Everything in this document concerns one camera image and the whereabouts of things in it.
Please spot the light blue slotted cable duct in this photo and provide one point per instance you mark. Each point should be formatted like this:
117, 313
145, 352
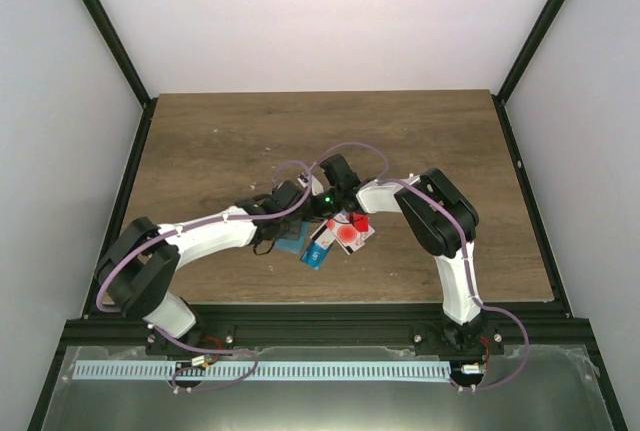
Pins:
404, 371

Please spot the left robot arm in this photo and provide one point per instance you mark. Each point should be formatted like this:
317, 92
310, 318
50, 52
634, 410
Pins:
135, 273

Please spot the white card with red circle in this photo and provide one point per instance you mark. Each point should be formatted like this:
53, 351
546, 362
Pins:
344, 232

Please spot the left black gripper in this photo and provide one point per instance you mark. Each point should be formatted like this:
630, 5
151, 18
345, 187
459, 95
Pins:
295, 230

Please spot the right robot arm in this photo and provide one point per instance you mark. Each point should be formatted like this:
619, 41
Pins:
441, 219

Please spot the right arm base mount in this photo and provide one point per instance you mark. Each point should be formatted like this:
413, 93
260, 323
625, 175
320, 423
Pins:
451, 341

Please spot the teal leather card holder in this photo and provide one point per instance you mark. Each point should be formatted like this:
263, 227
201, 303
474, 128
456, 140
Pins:
294, 241

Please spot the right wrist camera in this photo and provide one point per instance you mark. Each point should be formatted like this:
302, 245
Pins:
305, 180

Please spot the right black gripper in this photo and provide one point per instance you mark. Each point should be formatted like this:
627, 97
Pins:
313, 212

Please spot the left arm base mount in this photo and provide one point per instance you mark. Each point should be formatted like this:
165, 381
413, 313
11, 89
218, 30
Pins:
192, 344

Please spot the white card with black stripe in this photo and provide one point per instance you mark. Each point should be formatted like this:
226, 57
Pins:
323, 236

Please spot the red card upper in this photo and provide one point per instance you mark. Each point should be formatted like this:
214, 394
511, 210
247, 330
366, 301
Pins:
361, 223

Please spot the blue credit card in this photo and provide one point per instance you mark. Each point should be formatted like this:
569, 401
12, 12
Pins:
315, 254

